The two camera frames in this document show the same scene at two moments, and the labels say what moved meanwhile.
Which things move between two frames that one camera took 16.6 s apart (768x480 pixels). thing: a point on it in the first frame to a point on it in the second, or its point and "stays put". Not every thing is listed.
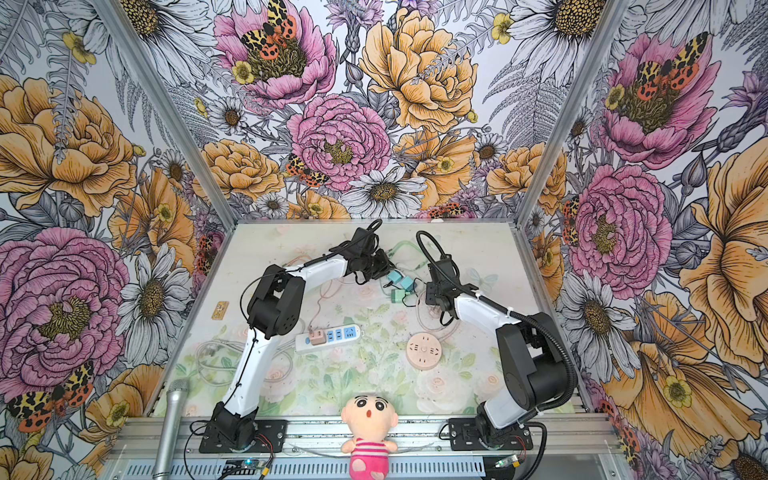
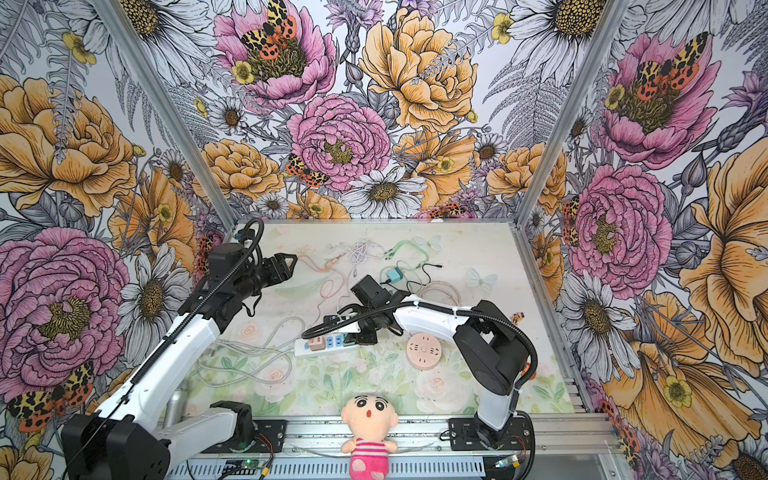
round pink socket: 423,350 stays put
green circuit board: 242,467 stays put
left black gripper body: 374,264 to 259,276
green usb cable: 403,242 stays put
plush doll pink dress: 370,419 stays put
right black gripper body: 432,294 to 368,327
